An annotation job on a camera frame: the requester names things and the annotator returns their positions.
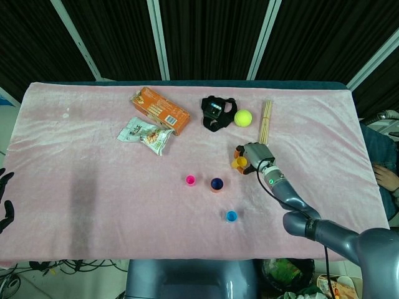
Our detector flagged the person's hand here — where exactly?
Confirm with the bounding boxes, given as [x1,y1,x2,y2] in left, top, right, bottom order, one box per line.
[373,164,399,191]

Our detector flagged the person in jeans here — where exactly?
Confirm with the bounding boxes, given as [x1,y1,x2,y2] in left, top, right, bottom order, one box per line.
[360,124,399,222]

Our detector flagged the black waste bin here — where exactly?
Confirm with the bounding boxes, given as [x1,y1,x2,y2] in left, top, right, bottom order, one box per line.
[261,258,315,295]

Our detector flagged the bundle of wooden sticks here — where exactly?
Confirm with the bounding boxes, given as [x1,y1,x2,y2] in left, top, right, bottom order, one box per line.
[257,99,274,146]

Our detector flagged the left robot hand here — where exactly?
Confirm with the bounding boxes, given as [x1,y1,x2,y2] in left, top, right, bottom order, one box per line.
[0,168,16,234]

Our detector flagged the white snack bag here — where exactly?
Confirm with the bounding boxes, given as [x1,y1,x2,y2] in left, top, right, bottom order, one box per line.
[117,116,175,156]

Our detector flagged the orange cardboard box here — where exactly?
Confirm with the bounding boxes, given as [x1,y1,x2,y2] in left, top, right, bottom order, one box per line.
[130,87,191,136]

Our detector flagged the white partition frame post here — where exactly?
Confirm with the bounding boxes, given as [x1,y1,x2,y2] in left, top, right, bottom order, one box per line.
[248,0,283,80]
[51,0,102,80]
[148,0,171,80]
[345,31,399,90]

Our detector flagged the grey robot torso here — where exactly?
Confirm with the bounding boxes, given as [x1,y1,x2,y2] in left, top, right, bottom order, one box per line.
[126,259,259,299]

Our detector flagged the yellow tennis ball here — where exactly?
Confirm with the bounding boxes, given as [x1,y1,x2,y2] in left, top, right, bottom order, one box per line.
[234,109,253,128]

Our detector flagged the pink velvet cloth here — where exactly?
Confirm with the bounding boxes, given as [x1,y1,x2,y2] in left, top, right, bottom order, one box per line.
[0,81,394,269]

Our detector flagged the black floor cables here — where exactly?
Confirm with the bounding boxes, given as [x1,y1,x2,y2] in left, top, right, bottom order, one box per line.
[0,260,128,299]

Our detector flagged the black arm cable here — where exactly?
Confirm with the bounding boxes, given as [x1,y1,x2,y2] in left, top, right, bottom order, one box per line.
[256,158,333,299]

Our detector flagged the teal table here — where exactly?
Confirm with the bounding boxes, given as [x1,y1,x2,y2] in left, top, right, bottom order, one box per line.
[40,79,352,92]

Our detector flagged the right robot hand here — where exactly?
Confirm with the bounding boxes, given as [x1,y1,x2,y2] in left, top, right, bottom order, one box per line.
[232,141,277,175]

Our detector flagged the black strap camera mount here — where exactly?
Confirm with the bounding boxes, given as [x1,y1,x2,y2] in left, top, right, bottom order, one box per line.
[201,95,238,133]

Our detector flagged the orange plastic cup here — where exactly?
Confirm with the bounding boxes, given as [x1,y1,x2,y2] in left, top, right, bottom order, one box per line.
[209,179,225,194]

